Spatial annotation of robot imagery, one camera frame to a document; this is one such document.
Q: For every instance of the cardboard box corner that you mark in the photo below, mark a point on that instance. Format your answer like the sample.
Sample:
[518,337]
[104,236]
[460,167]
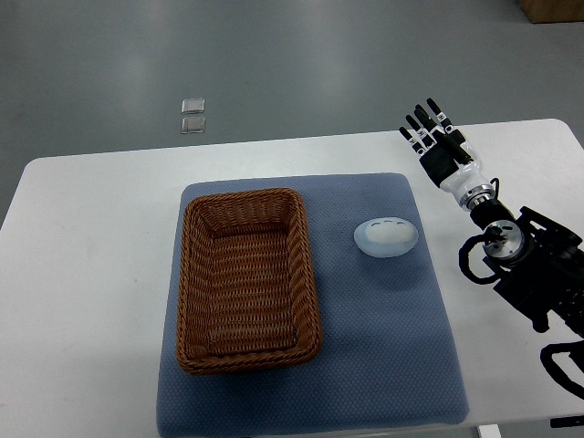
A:
[552,11]

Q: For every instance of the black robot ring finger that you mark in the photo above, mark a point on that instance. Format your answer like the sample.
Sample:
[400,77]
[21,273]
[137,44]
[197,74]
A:
[422,133]

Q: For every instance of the brown wicker basket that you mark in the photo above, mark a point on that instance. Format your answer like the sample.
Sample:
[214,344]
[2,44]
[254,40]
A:
[247,297]

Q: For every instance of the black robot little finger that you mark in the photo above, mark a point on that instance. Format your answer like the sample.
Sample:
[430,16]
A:
[416,145]

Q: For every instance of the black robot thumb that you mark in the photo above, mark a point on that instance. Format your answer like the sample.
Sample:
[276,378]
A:
[455,150]

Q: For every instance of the upper clear floor plate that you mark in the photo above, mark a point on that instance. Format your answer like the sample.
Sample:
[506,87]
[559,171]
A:
[193,106]

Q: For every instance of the white table leg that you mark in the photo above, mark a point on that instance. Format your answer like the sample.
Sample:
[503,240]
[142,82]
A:
[489,431]

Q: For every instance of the blue cloth mat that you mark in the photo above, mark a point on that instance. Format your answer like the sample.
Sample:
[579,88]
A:
[388,358]

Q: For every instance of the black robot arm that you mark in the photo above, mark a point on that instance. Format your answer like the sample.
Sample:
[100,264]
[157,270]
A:
[532,262]

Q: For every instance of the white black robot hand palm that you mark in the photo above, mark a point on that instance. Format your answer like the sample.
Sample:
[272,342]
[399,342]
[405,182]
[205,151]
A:
[464,181]

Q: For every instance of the black object at table edge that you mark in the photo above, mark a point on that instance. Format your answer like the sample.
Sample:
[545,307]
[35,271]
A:
[567,422]

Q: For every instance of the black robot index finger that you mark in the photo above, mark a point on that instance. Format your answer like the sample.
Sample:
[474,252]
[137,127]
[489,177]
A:
[444,121]

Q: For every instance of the blue white egg-shaped toy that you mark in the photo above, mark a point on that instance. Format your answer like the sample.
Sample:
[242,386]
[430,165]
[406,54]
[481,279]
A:
[386,237]

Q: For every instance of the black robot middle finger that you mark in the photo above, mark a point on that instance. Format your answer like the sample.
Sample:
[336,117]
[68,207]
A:
[428,122]

